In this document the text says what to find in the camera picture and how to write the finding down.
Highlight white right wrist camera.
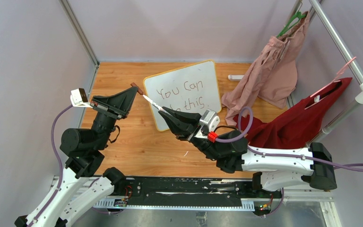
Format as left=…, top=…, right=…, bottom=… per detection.
left=199, top=109, right=220, bottom=136

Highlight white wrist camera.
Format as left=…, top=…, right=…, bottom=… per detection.
left=70, top=88, right=92, bottom=108
left=199, top=109, right=220, bottom=136

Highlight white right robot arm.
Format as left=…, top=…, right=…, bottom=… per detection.
left=158, top=107, right=337, bottom=198

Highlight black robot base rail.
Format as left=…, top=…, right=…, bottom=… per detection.
left=45, top=175, right=334, bottom=217

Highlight white marker pen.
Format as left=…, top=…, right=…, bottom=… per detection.
left=142, top=94, right=167, bottom=113

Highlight metal clothes rack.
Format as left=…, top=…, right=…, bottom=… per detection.
left=242, top=0, right=363, bottom=175

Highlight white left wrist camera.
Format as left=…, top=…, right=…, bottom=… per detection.
left=70, top=88, right=92, bottom=108

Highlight green clothes hanger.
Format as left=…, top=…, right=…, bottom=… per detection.
left=276, top=11, right=307, bottom=38

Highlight brown marker cap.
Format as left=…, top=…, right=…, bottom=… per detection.
left=130, top=82, right=144, bottom=95

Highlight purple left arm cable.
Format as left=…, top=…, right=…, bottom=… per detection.
left=26, top=104, right=76, bottom=227

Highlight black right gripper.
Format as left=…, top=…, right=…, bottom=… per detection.
left=158, top=107, right=222, bottom=161

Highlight yellow framed whiteboard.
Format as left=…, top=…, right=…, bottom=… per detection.
left=143, top=60, right=222, bottom=114

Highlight aluminium corner frame post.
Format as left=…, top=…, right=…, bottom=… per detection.
left=59, top=0, right=100, bottom=68

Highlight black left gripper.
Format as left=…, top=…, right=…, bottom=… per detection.
left=92, top=86, right=140, bottom=149

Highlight pink hanging garment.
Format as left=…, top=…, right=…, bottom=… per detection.
left=221, top=11, right=310, bottom=126

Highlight pink clothes hanger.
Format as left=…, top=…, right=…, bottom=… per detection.
left=310, top=56, right=357, bottom=98

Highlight red hanging garment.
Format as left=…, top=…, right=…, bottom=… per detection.
left=246, top=78, right=352, bottom=149

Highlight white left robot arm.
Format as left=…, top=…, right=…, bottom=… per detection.
left=14, top=87, right=139, bottom=227

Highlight white whiteboard eraser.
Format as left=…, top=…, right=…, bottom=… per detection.
left=228, top=75, right=244, bottom=81

